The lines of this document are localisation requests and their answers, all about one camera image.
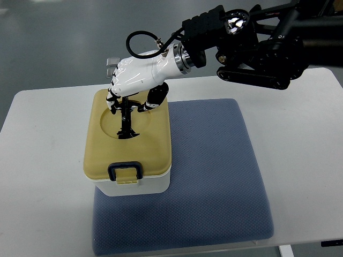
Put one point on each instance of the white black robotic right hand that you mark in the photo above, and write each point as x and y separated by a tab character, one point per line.
134	75

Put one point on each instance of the black lid carry handle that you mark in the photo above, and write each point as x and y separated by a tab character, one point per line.
127	107

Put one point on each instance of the yellow storage box lid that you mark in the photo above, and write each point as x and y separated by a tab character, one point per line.
144	139

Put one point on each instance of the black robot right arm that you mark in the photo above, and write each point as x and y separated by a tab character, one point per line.
267	47

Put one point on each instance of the white storage box base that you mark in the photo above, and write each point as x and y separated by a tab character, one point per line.
147	185

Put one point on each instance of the lower grey floor plate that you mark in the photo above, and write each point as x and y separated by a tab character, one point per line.
110	71

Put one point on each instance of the grey floor plate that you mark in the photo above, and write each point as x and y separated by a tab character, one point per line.
112	61
110	71

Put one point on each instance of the upper grey floor plate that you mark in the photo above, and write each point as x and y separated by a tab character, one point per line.
112	61

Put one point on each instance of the dark blue front latch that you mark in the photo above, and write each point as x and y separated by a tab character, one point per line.
125	170

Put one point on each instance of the blue grey fabric cushion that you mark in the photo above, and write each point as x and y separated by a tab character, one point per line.
216	193

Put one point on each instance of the white table leg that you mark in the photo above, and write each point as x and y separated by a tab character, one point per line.
286	251

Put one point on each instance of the black table edge clamp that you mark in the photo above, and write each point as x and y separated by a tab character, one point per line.
331	243

